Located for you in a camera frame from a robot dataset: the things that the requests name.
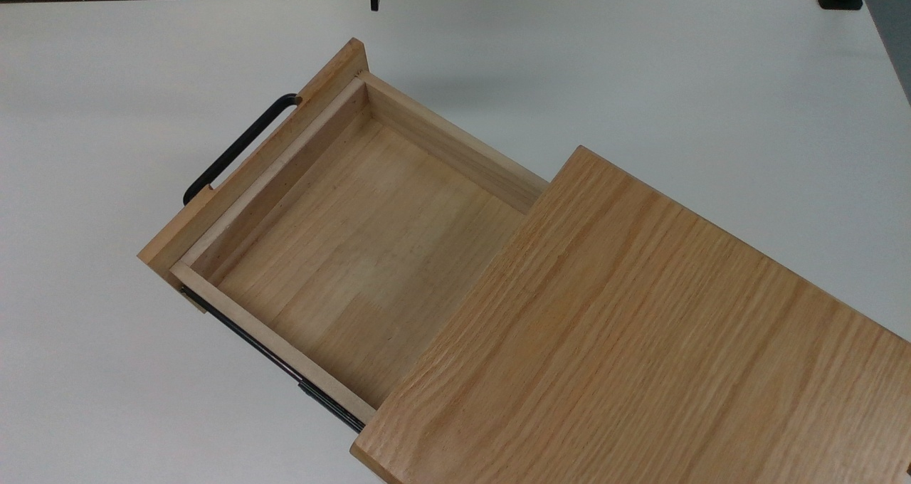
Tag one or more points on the wooden cabinet box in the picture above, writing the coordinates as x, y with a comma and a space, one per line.
640, 327

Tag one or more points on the black drawer slide rail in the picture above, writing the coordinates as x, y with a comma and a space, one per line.
285, 365

